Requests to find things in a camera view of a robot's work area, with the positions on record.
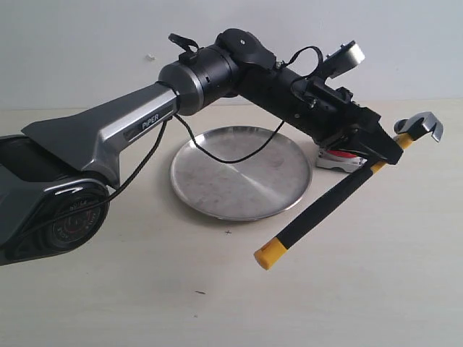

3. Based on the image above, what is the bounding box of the round steel plate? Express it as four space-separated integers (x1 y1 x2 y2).
170 126 313 222

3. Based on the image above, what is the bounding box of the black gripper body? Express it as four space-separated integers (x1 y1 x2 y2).
240 68 381 145

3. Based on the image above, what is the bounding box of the red dome push button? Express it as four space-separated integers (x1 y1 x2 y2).
315 147 367 174

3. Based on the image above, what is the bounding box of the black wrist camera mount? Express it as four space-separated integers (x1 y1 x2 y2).
321 40 365 80

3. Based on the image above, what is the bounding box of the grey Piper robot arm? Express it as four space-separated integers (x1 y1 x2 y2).
1 28 402 265

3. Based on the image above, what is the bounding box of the yellow black claw hammer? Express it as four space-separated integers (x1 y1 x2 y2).
254 111 443 270

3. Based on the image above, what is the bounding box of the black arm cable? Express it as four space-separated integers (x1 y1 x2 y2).
14 33 326 250

